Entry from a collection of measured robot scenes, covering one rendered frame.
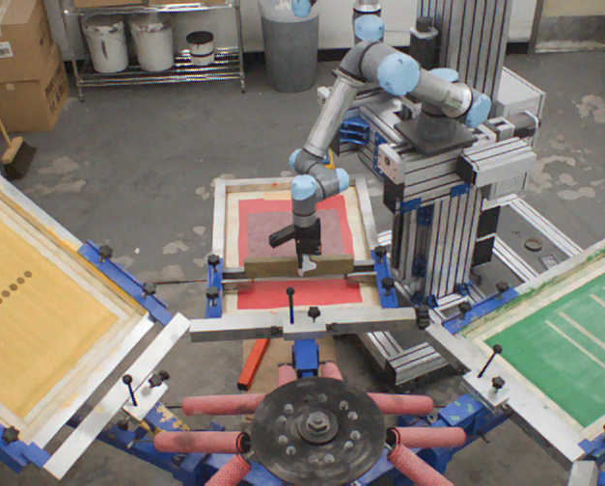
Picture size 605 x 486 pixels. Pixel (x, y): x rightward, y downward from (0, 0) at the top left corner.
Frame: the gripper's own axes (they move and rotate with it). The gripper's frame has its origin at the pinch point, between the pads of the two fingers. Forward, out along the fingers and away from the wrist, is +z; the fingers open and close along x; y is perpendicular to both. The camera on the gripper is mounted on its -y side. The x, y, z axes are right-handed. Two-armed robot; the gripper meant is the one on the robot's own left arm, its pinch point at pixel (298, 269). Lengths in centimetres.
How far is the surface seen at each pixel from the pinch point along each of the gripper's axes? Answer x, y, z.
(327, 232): 27.9, 11.8, 7.6
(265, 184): 56, -10, 5
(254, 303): -7.0, -15.3, 7.4
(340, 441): -88, 4, -28
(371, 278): -2.8, 23.5, 3.2
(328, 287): -1.6, 9.6, 7.6
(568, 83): 314, 221, 104
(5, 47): 274, -174, 38
